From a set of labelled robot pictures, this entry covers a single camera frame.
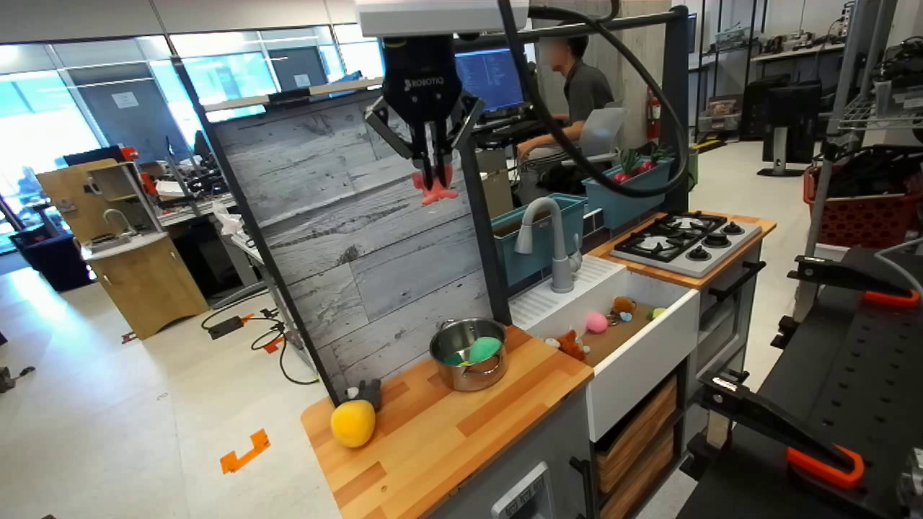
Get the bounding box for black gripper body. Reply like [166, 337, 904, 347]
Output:
[379, 36, 467, 127]

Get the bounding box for pink bunny doll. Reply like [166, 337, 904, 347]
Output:
[412, 167, 463, 208]

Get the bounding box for silver metal pot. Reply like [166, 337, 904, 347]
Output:
[427, 319, 515, 395]

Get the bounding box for computer monitor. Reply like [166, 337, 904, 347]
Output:
[453, 45, 529, 125]

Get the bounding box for grey wood backdrop panel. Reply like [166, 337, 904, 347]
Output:
[206, 68, 515, 404]

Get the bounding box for grey toy faucet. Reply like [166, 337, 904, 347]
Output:
[515, 196, 587, 298]

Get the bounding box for seated person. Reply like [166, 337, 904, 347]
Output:
[515, 33, 617, 166]

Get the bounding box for blue storage bin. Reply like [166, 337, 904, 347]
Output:
[487, 156, 682, 293]

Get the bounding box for red fire extinguisher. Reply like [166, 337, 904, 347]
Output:
[643, 91, 668, 146]

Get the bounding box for orange plush toy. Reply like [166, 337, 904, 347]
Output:
[558, 329, 593, 366]

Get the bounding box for brown plush toy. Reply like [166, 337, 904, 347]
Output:
[609, 294, 642, 327]

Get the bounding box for black panel foot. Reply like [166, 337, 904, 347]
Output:
[337, 375, 384, 415]

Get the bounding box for black burner stove top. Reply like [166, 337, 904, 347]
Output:
[614, 210, 763, 283]

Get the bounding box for yellow lemon toy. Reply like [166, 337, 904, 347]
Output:
[330, 398, 381, 453]

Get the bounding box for wooden toy kitchen unit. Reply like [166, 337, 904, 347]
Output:
[298, 210, 780, 519]

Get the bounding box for white sink basin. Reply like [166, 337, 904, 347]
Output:
[508, 255, 704, 445]

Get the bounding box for wooden cabinet with sink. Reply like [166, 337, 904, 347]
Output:
[35, 156, 212, 340]

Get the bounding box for red crate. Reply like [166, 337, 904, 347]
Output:
[806, 167, 923, 251]

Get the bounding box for black pegboard table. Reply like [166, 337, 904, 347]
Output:
[675, 241, 923, 519]

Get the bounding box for orange black bar clamp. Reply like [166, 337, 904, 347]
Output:
[697, 369, 870, 496]
[787, 255, 923, 316]

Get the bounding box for black floor cables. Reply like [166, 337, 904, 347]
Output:
[200, 304, 322, 389]

